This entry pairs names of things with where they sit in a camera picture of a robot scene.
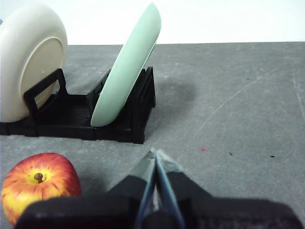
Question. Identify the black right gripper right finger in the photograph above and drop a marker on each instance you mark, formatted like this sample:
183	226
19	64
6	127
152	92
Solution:
214	212

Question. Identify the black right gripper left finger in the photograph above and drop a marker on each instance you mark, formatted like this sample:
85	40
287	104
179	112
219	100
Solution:
95	210

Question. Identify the red yellow apple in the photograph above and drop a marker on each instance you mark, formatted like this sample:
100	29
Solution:
35	167

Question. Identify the black plastic plate rack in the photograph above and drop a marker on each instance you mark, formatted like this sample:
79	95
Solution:
71	124

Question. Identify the pale green plate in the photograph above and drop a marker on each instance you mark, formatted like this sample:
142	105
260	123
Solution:
124	71

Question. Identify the cream plate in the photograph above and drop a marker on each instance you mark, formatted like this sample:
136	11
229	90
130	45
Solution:
35	35

